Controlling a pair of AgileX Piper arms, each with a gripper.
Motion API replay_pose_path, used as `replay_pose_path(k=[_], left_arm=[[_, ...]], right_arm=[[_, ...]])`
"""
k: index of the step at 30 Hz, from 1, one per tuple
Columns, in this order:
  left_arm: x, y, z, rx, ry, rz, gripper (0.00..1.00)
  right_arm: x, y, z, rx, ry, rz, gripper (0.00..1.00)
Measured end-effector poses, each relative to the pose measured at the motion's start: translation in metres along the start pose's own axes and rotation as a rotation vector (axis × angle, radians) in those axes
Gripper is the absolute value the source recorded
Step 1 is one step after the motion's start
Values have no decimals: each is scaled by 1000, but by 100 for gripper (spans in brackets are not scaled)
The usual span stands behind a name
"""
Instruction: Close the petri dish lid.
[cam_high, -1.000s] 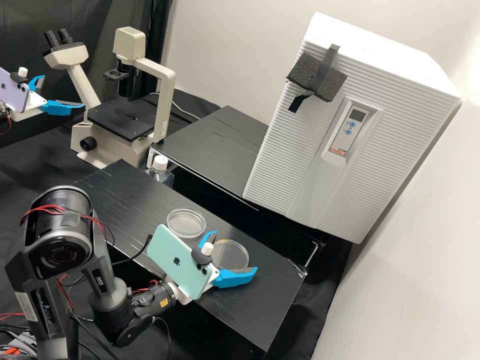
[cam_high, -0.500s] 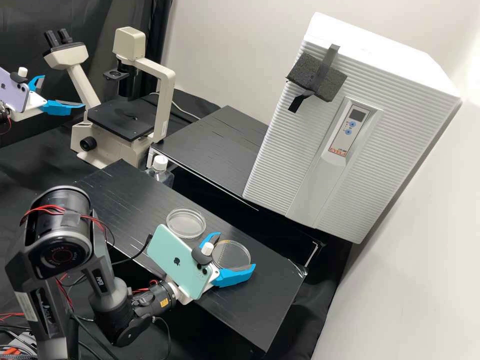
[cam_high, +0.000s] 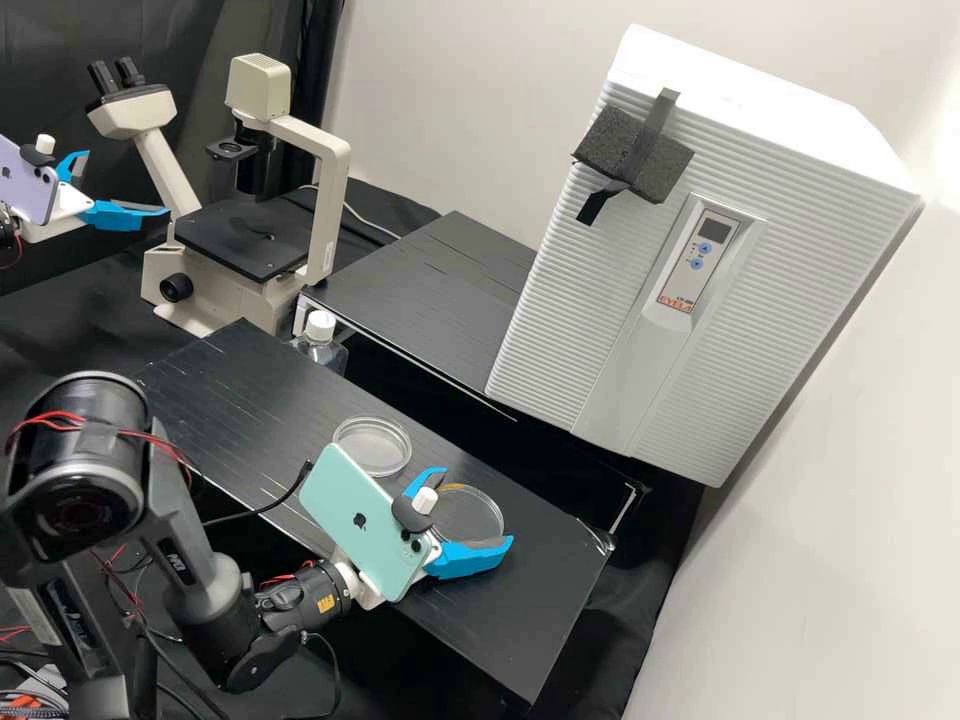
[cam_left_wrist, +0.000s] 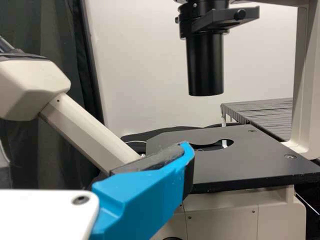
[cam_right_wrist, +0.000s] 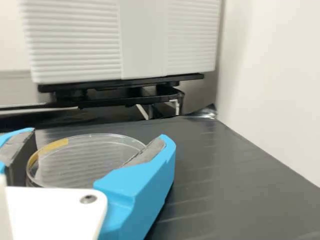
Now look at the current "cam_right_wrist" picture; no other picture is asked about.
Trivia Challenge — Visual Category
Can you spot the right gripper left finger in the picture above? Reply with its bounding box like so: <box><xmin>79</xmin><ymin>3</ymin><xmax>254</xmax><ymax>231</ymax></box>
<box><xmin>0</xmin><ymin>127</ymin><xmax>36</xmax><ymax>174</ymax></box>

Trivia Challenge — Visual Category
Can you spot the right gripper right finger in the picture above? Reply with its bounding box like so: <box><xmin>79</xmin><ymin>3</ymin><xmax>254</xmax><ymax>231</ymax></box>
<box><xmin>93</xmin><ymin>134</ymin><xmax>177</xmax><ymax>240</ymax></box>

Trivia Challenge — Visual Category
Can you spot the petri dish lid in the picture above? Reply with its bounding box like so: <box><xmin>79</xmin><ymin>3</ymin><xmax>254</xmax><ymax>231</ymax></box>
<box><xmin>26</xmin><ymin>133</ymin><xmax>146</xmax><ymax>188</ymax></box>

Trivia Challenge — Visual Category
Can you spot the petri dish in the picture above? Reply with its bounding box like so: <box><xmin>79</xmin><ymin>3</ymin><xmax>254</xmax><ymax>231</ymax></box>
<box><xmin>24</xmin><ymin>172</ymin><xmax>96</xmax><ymax>189</ymax></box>

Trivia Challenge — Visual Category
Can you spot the black platform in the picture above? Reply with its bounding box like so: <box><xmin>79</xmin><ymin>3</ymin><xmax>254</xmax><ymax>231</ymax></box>
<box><xmin>56</xmin><ymin>91</ymin><xmax>187</xmax><ymax>121</ymax></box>
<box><xmin>0</xmin><ymin>116</ymin><xmax>320</xmax><ymax>240</ymax></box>

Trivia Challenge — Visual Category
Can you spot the incubator door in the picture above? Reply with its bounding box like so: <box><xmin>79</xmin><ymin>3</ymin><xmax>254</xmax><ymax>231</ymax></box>
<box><xmin>19</xmin><ymin>0</ymin><xmax>223</xmax><ymax>85</ymax></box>

